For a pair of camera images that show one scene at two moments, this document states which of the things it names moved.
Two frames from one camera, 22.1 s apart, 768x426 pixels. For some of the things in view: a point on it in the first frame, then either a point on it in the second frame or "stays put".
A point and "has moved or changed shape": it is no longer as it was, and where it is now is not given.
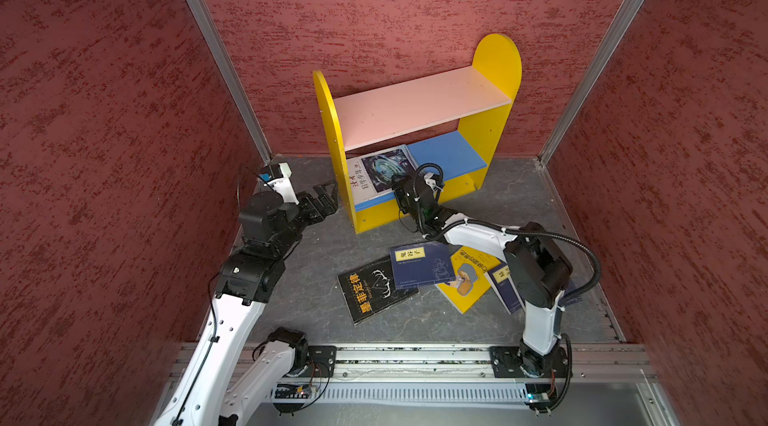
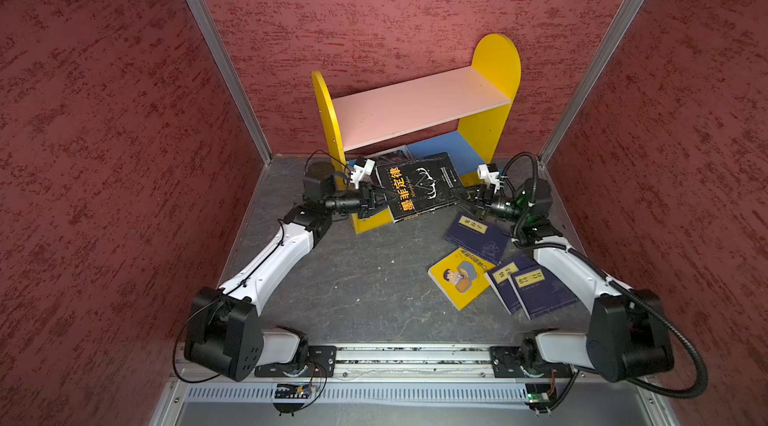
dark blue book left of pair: (507, 289) stays put
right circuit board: (538, 394) stays put
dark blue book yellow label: (424, 263) has moved or changed shape
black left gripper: (328, 203) to (366, 199)
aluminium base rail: (319, 361) stays put
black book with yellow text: (371, 289) to (418, 186)
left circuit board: (292, 391) stays put
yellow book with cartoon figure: (470, 282) stays put
